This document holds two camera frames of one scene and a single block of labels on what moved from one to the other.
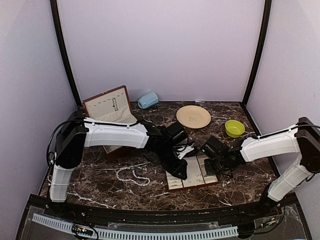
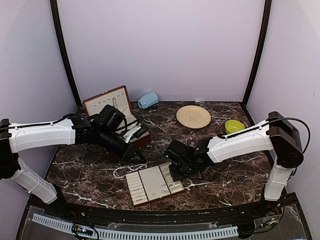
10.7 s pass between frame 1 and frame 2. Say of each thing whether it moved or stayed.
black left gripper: moved
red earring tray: moved
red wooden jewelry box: stayed
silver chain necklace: stayed
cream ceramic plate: stayed
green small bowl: stayed
